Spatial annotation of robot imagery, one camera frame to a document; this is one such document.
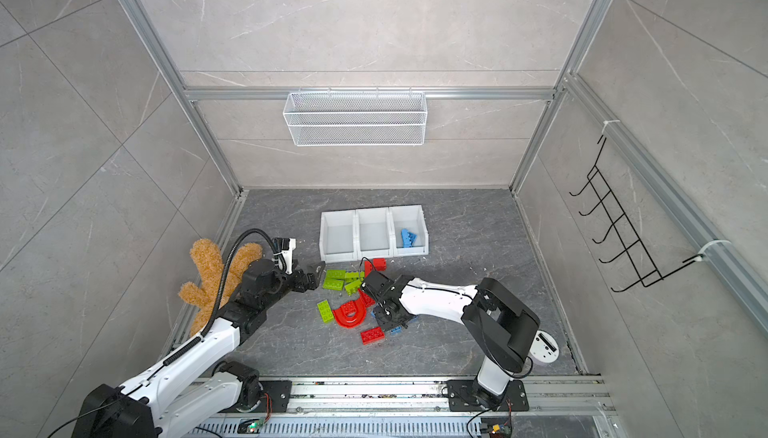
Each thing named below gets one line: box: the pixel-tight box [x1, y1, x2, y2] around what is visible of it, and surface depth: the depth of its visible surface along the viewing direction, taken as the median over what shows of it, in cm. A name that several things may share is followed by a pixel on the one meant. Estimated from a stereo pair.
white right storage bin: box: [388, 205, 429, 257], surface depth 103 cm
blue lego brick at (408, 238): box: [401, 228, 417, 248], surface depth 100 cm
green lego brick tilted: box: [344, 279, 362, 296], surface depth 92 cm
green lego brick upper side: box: [344, 271, 365, 283], surface depth 95 cm
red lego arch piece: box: [332, 290, 375, 328], surface depth 88 cm
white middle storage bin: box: [354, 207, 396, 261], surface depth 105 cm
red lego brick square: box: [373, 258, 387, 272], surface depth 98 cm
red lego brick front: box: [360, 326, 385, 345], surface depth 84 cm
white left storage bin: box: [319, 209, 359, 263], surface depth 103 cm
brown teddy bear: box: [178, 238, 263, 337], surface depth 87 cm
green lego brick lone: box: [317, 300, 334, 323], surface depth 88 cm
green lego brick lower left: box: [322, 278, 344, 291], surface depth 95 cm
